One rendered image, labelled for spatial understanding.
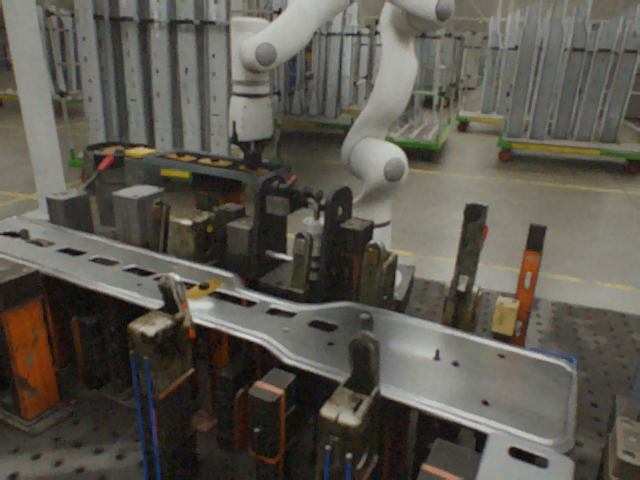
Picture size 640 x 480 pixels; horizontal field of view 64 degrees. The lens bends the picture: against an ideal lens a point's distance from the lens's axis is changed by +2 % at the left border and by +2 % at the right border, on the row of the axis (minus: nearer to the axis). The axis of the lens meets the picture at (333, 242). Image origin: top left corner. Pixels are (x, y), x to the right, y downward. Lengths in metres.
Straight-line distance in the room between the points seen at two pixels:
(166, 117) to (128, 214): 4.28
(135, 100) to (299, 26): 4.60
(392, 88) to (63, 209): 0.90
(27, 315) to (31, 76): 3.64
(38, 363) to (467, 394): 0.85
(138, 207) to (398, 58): 0.73
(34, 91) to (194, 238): 3.62
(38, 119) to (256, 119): 3.59
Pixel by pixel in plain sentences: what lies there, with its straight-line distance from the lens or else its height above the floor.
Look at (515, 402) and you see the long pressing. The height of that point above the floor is 1.00.
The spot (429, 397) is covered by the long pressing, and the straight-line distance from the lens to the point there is 0.76.
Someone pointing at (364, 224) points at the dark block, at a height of 1.12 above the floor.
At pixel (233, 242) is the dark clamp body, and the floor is 1.04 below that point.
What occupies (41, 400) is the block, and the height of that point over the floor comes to 0.75.
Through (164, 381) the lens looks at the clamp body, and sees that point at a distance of 0.88.
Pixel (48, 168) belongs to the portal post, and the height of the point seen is 0.42.
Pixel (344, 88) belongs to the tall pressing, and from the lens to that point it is 10.35.
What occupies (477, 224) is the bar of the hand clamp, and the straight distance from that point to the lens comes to 0.90.
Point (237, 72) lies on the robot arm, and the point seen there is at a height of 1.39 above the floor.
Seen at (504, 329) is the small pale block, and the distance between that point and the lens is 0.91.
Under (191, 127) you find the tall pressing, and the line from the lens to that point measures 5.44.
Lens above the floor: 1.46
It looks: 21 degrees down
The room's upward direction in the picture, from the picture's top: 2 degrees clockwise
